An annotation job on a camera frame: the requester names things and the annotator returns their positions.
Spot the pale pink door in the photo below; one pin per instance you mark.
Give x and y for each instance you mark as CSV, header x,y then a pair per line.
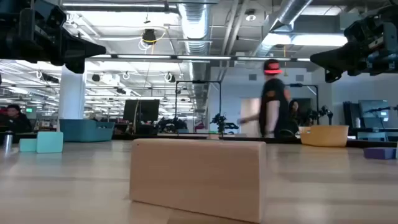
x,y
248,109

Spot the large teal cube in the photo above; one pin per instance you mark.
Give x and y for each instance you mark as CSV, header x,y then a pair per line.
x,y
49,142

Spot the black gantry frame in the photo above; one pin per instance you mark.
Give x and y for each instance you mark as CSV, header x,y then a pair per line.
x,y
295,85
199,81

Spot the grey wall monitor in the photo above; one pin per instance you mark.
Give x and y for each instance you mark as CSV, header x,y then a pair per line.
x,y
373,107

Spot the small teal cube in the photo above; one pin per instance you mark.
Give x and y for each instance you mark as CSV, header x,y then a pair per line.
x,y
28,145

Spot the white building pillar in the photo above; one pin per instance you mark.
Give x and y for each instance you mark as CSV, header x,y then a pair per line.
x,y
71,99

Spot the silver metal cylinder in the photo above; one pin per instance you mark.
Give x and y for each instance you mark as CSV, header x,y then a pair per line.
x,y
7,141

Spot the yellow plastic bin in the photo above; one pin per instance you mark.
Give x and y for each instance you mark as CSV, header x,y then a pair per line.
x,y
326,137

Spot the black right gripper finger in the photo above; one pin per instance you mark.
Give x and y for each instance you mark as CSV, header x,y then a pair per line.
x,y
339,57

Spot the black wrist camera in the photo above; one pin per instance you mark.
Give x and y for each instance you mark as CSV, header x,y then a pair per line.
x,y
332,76
76,66

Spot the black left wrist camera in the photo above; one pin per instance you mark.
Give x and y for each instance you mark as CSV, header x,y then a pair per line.
x,y
76,66

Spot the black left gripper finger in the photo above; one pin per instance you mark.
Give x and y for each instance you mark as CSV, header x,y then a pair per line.
x,y
77,49

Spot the black background robot arm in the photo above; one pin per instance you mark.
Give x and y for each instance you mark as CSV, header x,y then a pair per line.
x,y
325,111
171,124
220,119

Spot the teal plastic bin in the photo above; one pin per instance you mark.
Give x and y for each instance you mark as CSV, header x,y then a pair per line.
x,y
84,132

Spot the black overhead light bar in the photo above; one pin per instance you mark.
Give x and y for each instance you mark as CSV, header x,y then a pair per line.
x,y
293,59

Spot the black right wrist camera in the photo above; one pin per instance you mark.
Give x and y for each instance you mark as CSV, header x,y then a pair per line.
x,y
332,76

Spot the small pink block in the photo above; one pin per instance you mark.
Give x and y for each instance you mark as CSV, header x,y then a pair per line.
x,y
213,137

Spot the black computer monitor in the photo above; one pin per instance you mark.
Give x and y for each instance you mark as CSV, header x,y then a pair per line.
x,y
146,110

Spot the black aluminium table frame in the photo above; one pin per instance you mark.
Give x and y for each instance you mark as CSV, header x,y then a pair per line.
x,y
367,143

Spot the person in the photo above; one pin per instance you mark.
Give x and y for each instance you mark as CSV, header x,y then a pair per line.
x,y
294,109
273,102
17,123

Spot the purple rectangular block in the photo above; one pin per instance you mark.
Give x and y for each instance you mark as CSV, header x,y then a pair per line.
x,y
379,153

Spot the large rectangular wooden block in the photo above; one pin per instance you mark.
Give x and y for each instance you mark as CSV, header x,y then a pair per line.
x,y
199,177

